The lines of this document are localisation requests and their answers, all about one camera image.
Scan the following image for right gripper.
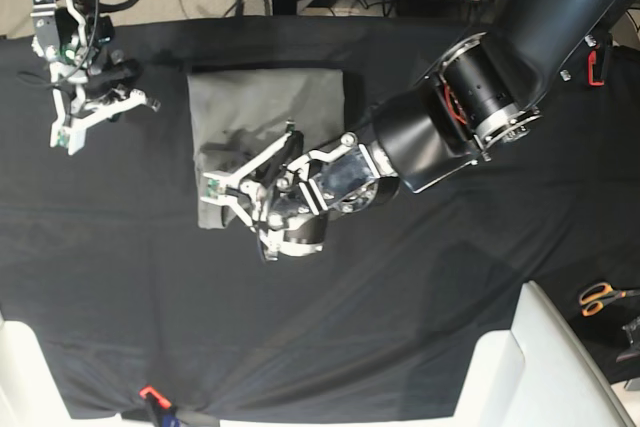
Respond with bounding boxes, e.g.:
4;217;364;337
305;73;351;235
31;0;139;100

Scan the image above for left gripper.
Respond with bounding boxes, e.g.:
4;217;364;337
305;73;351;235
252;129;400;261

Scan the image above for grey T-shirt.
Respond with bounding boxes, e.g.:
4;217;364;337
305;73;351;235
187;69;345;197

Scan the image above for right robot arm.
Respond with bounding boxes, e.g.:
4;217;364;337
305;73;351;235
19;0;142;126

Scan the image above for black table cloth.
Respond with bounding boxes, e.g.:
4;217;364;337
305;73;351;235
1;17;639;422

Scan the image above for orange black clamp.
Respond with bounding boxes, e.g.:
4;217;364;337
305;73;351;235
139;385;181;427

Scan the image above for red clamp on right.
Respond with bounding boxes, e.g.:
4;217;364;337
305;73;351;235
584;33;613;87

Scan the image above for orange handled scissors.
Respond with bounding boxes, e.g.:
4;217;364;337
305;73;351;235
578;282;639;317

